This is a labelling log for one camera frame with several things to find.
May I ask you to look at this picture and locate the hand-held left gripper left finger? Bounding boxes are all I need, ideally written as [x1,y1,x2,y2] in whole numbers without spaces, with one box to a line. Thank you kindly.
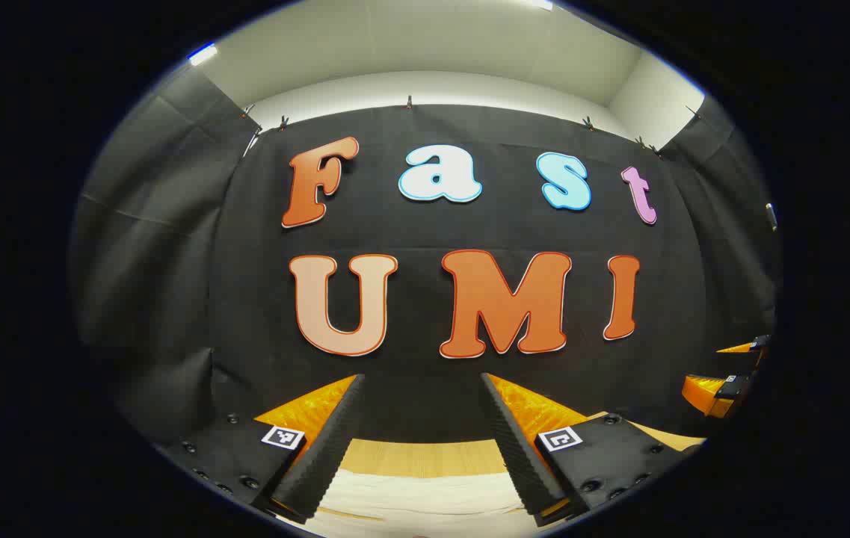
[158,372,367,524]

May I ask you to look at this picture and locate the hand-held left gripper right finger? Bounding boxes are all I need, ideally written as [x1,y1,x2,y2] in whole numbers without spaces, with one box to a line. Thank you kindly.
[478,372,707,528]

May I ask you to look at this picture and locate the white jeans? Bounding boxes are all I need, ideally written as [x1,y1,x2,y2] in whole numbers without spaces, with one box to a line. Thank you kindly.
[305,469,541,538]

